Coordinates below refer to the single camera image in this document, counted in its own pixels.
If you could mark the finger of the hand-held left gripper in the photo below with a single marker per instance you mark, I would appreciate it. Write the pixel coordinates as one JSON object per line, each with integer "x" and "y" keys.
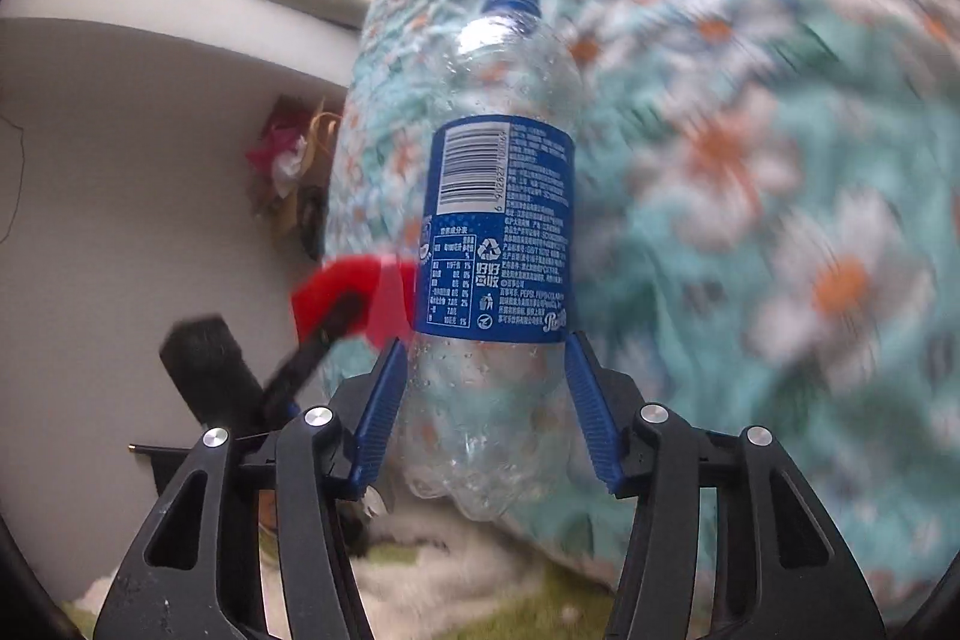
{"x": 315, "y": 351}

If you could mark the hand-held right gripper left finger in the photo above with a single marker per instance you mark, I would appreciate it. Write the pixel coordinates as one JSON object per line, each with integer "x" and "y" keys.
{"x": 379, "y": 415}

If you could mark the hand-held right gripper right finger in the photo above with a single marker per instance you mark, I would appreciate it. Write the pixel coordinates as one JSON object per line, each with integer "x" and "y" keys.
{"x": 592, "y": 415}

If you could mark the red and white snack bag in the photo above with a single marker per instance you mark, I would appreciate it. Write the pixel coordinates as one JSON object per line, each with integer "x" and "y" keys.
{"x": 334, "y": 280}

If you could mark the clear plastic bottle blue label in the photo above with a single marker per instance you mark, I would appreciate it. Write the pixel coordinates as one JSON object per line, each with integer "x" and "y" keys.
{"x": 499, "y": 220}

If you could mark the white fluffy blanket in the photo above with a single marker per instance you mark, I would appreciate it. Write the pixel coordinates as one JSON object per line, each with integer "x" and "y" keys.
{"x": 465, "y": 572}

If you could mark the red and yellow gift bag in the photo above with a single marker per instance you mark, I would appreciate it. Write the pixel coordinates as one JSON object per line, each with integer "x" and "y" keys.
{"x": 289, "y": 160}

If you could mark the teal floral blanket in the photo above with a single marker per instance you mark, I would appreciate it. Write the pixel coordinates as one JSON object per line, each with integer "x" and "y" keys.
{"x": 750, "y": 160}

